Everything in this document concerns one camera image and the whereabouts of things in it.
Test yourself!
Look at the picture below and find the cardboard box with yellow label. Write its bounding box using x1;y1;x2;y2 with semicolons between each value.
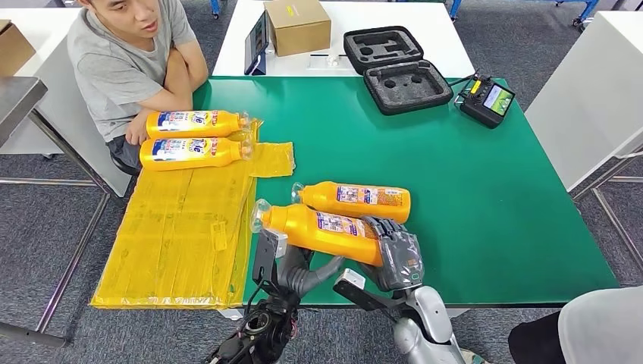
263;0;333;57

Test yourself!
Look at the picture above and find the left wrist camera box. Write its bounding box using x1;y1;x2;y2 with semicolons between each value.
251;228;290;297

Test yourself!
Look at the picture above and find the black foam-lined case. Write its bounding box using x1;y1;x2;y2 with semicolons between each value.
343;25;455;117

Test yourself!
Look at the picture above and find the black stool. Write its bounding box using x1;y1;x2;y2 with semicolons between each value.
111;152;144;177

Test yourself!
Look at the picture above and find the black remote controller with screen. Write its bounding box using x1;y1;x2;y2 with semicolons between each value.
454;71;517;130

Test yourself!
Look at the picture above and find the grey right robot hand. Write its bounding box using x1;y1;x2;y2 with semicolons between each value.
360;215;425;293

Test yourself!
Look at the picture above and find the black tablet on stand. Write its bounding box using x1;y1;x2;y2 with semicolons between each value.
243;10;271;77

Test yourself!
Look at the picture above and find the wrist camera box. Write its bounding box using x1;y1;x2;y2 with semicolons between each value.
333;268;408;312
251;228;290;297

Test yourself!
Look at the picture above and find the steel table with metal legs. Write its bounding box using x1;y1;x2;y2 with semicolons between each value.
0;76;112;349

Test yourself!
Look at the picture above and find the person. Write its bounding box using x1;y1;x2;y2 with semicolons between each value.
66;0;211;172
460;285;643;364

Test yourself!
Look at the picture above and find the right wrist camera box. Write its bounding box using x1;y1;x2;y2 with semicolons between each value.
333;268;408;312

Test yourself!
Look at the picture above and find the plain cardboard box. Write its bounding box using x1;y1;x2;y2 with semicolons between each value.
0;19;37;78

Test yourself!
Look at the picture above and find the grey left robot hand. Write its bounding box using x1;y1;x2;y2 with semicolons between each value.
278;246;346;297

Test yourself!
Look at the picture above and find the orange bottle with clear cap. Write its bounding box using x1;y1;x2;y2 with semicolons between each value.
146;109;251;140
249;199;385;267
291;180;412;224
140;136;254;173

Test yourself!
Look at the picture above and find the person's left hand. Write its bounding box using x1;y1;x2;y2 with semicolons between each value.
125;112;152;148

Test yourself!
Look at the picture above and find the yellow taped sheet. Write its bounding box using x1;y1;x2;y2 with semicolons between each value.
90;118;296;310

